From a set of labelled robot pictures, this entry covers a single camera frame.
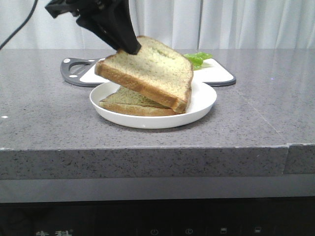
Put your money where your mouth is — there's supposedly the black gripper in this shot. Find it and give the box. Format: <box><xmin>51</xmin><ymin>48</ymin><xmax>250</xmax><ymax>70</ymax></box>
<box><xmin>45</xmin><ymin>0</ymin><xmax>141</xmax><ymax>55</ymax></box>

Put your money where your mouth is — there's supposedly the bread slice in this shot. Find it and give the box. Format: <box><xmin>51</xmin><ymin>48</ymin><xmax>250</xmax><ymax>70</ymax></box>
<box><xmin>98</xmin><ymin>87</ymin><xmax>178</xmax><ymax>117</ymax></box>
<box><xmin>94</xmin><ymin>36</ymin><xmax>193</xmax><ymax>114</ymax></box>

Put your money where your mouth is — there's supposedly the green lettuce leaf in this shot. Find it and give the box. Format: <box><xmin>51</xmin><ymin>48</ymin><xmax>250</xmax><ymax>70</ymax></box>
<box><xmin>184</xmin><ymin>52</ymin><xmax>213</xmax><ymax>70</ymax></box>

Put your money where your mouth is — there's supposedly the white cutting board grey rim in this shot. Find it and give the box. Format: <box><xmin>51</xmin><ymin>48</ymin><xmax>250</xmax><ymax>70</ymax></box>
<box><xmin>60</xmin><ymin>58</ymin><xmax>236</xmax><ymax>88</ymax></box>

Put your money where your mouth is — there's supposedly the white curtain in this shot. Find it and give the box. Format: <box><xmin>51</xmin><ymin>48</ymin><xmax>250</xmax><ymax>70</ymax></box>
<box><xmin>0</xmin><ymin>0</ymin><xmax>315</xmax><ymax>50</ymax></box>

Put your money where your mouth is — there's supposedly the white round plate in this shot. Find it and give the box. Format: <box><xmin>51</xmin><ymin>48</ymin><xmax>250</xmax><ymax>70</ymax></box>
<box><xmin>90</xmin><ymin>81</ymin><xmax>217</xmax><ymax>129</ymax></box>

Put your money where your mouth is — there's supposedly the black appliance under counter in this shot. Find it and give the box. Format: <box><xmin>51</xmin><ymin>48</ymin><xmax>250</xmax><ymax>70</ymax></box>
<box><xmin>0</xmin><ymin>197</ymin><xmax>315</xmax><ymax>236</ymax></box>

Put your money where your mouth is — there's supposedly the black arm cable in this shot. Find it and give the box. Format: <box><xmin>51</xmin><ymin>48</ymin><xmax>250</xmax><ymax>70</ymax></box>
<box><xmin>0</xmin><ymin>0</ymin><xmax>39</xmax><ymax>50</ymax></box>

